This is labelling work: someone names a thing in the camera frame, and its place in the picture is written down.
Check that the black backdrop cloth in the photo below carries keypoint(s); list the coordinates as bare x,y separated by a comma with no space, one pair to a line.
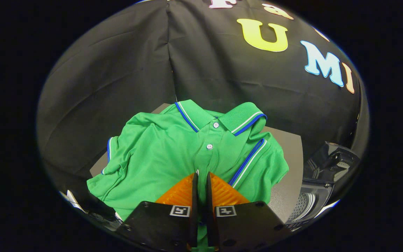
117,87

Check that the green polo shirt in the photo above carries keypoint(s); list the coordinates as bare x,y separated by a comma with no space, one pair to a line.
159,154

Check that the black washing machine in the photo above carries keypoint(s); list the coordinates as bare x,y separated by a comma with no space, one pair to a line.
304,206

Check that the dark grey cabinet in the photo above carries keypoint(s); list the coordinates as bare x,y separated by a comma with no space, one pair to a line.
289,168

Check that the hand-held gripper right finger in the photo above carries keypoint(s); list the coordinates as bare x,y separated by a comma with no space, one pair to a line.
211,210

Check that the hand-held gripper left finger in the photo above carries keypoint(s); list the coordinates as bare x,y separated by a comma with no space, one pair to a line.
194,210

